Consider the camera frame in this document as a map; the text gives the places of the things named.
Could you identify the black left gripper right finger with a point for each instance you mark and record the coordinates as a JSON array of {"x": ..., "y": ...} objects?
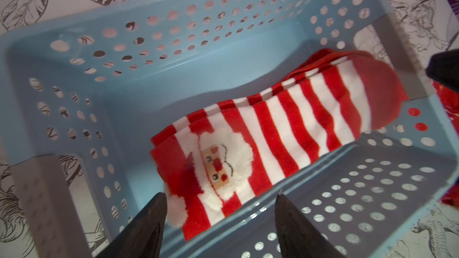
[{"x": 298, "y": 238}]

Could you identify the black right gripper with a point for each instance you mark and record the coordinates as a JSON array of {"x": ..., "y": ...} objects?
[{"x": 444, "y": 69}]

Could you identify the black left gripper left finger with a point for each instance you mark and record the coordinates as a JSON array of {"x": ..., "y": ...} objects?
[{"x": 143, "y": 236}]

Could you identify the red white striped santa sock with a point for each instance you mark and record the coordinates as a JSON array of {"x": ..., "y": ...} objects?
[{"x": 214, "y": 166}]

